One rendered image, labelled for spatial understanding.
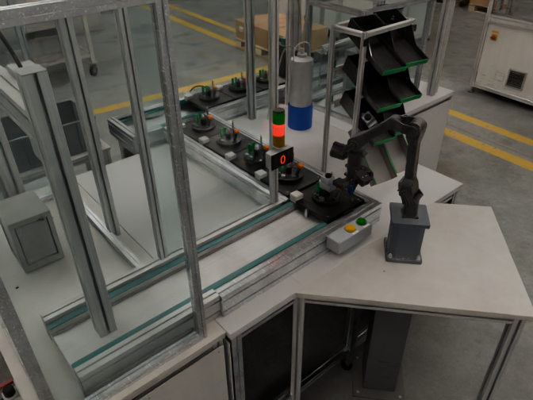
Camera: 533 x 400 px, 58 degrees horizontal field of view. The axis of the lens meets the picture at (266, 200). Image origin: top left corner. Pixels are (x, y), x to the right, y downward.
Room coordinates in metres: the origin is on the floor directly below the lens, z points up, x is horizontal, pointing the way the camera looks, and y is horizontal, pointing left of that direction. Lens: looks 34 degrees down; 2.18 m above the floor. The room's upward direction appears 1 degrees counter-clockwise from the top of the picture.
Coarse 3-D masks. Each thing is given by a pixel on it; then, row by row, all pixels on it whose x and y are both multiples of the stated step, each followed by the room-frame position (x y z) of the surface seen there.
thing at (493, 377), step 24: (384, 312) 1.48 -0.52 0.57; (408, 312) 1.27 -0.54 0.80; (432, 312) 1.27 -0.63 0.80; (384, 336) 1.47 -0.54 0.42; (504, 336) 1.23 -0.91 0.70; (360, 360) 1.65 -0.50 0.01; (384, 360) 1.47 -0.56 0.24; (504, 360) 1.21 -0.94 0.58; (360, 384) 1.50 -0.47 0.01; (384, 384) 1.47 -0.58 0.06
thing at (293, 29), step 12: (288, 0) 3.12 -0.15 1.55; (300, 0) 3.15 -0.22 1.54; (288, 12) 3.13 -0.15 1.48; (288, 24) 3.13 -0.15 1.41; (300, 24) 3.16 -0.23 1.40; (288, 36) 3.13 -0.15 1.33; (300, 36) 3.16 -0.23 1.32; (288, 48) 3.13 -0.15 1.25; (288, 60) 3.12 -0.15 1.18; (288, 72) 3.11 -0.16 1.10; (288, 84) 3.11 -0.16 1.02; (288, 96) 3.11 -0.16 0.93
